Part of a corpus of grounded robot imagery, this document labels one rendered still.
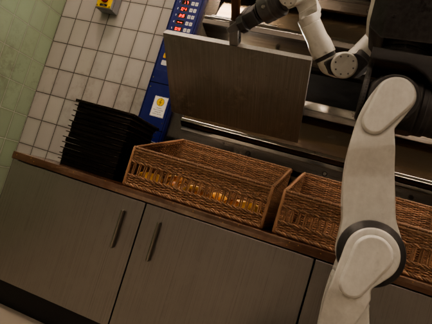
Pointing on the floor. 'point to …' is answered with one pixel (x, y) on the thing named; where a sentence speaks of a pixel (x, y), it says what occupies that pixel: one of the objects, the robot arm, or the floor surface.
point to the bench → (159, 259)
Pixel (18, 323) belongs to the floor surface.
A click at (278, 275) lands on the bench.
